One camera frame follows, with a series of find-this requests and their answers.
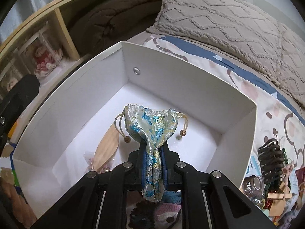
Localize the white storage box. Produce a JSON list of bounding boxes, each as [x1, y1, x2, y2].
[[13, 42, 256, 217]]

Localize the doll in white dress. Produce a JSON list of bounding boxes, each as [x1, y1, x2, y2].
[[1, 77, 18, 92]]

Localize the wooden shelf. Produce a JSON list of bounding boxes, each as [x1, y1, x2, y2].
[[1, 0, 91, 91]]

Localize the patterned bed sheet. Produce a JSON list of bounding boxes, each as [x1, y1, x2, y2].
[[143, 34, 305, 196]]

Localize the doll in red dress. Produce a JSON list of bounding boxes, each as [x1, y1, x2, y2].
[[33, 44, 63, 78]]

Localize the wooden leaf-shaped board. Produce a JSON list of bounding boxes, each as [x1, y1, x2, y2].
[[95, 123, 119, 164]]

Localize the black hair claw clip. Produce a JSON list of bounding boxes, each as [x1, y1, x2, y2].
[[258, 138, 284, 187]]

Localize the brown blanket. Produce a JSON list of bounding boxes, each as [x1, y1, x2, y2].
[[60, 0, 162, 56]]

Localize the purple crochet piece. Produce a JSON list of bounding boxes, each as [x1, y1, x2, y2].
[[126, 191, 182, 228]]

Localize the bag of pink beads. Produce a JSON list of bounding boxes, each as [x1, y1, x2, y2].
[[83, 151, 115, 174]]

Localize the blue floral drawstring pouch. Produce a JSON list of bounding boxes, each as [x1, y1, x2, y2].
[[114, 104, 188, 203]]

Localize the blue packet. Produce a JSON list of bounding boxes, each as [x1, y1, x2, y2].
[[245, 155, 261, 178]]

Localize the left beige textured pillow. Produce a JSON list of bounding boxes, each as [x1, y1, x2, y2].
[[148, 0, 304, 106]]

